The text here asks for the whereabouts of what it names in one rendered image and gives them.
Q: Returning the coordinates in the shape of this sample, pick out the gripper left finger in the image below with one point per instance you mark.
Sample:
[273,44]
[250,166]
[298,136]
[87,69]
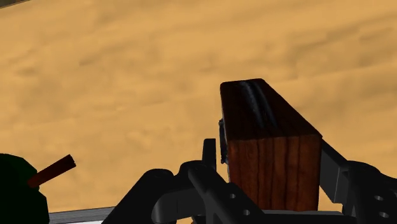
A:
[201,192]

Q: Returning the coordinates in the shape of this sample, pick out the dark green fruit brown stem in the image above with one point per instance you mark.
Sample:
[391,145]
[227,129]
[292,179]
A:
[18,195]

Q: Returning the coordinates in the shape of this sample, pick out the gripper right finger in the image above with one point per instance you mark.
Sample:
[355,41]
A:
[369,186]

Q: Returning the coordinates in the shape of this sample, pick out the dark brown wooden block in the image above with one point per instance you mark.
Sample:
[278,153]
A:
[273,161]

